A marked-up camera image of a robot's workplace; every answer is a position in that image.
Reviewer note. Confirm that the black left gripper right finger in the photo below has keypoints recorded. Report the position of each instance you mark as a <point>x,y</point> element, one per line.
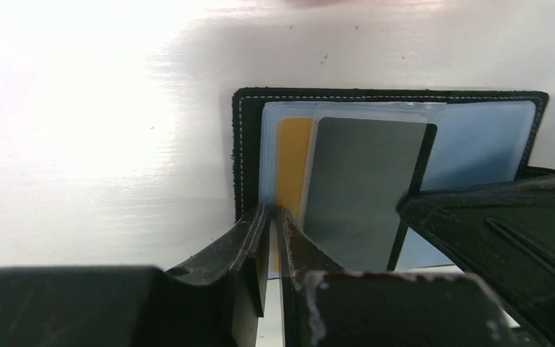
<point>325,304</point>

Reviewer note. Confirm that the black credit card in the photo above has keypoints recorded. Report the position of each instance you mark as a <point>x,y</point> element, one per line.
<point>361,170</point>

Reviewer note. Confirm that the gold card in holder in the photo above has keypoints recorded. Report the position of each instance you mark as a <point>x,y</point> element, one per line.
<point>293,138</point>

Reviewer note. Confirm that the black leather card holder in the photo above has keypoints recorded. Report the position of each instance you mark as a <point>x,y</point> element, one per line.
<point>482,137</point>

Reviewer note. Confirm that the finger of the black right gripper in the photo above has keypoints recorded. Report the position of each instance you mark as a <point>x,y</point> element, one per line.
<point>505,234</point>

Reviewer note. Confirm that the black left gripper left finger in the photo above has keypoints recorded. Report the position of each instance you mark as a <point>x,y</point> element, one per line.
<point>214,298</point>

